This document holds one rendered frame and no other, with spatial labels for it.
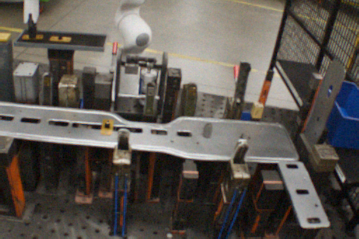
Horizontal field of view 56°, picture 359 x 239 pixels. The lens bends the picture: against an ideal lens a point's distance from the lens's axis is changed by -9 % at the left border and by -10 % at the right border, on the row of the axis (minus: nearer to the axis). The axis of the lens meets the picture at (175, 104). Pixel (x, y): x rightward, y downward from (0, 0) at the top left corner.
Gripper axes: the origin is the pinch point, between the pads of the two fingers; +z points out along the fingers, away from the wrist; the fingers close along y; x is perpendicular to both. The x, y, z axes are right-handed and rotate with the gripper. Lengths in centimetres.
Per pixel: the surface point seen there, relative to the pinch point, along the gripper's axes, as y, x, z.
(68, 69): 6.1, 15.1, 14.1
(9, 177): 54, -4, 27
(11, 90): 0.3, -11.2, 27.0
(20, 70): 18.7, -2.5, 7.5
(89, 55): -221, 28, 118
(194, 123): 37, 60, 19
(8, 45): 0.3, -10.5, 5.9
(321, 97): 48, 102, 0
